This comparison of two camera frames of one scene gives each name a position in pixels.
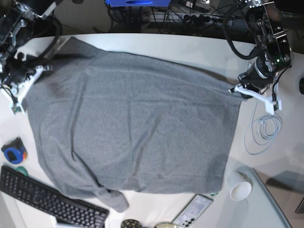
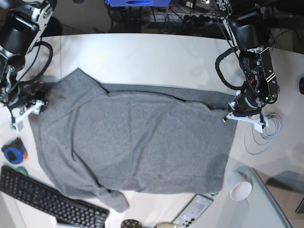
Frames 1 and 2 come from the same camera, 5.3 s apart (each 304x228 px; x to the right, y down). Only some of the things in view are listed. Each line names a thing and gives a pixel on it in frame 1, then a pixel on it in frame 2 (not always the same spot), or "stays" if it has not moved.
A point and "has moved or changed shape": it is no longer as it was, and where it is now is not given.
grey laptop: [258, 210] stays
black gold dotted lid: [131, 223] stays
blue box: [138, 3] stays
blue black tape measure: [15, 152] stays
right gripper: [251, 79] → [246, 103]
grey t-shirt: [105, 122] has moved or changed shape
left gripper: [19, 71] → [25, 95]
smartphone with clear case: [190, 214] stays
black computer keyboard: [68, 212] stays
